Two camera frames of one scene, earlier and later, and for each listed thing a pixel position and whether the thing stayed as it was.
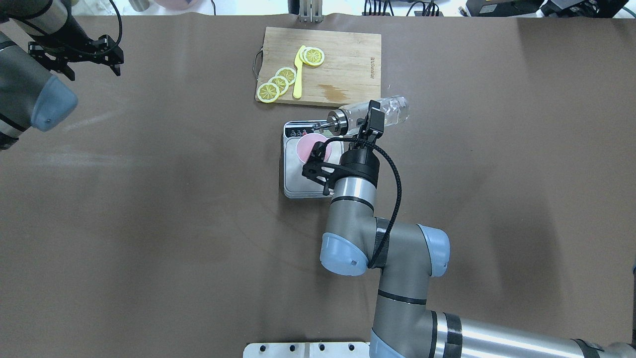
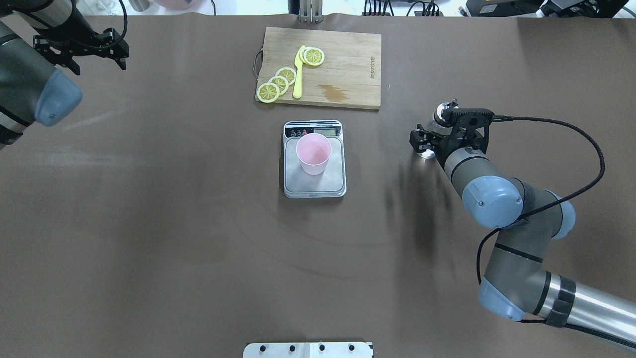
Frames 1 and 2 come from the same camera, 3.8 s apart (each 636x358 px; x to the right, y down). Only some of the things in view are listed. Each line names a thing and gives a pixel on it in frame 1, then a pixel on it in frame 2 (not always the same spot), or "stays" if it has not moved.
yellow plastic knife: (297, 84) stays
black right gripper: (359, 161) → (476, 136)
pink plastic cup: (306, 143) stays
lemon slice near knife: (288, 73) stays
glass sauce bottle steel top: (350, 120) → (429, 153)
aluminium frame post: (310, 11) stays
